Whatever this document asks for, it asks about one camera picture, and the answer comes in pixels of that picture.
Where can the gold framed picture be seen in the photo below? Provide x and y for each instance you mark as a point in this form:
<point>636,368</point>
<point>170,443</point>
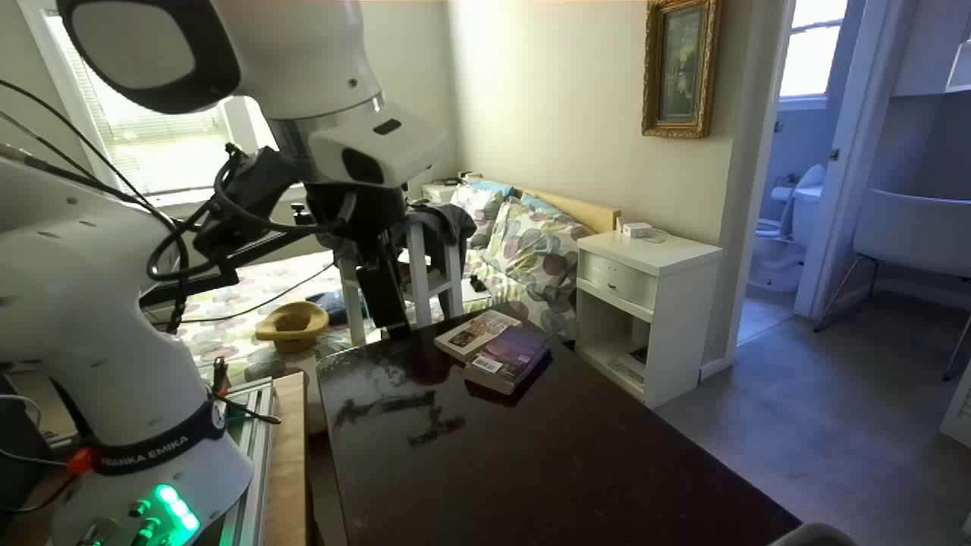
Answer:
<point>679,69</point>

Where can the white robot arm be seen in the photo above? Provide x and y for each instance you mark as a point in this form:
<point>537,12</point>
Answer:
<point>77,259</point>

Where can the white nightstand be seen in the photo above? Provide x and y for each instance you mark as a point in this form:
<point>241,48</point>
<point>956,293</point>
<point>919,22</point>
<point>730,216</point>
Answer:
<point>645,310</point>

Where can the robot base with lights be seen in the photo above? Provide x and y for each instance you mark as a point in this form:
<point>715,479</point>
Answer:
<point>169,505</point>

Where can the purple paperback book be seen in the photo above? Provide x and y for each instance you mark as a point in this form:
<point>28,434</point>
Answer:
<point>508,359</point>

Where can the white toilet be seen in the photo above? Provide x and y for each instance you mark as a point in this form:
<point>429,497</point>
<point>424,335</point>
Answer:
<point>782,237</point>

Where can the tan book underneath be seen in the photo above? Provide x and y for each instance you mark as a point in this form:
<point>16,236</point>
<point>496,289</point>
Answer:
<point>470,335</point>

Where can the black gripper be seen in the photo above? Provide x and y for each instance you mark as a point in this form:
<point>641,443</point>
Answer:
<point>363,216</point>

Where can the yellow bowl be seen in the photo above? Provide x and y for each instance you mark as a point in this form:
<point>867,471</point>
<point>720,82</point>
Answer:
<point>291,329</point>

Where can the small box on nightstand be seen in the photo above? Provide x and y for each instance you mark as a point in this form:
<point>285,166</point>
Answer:
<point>638,231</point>

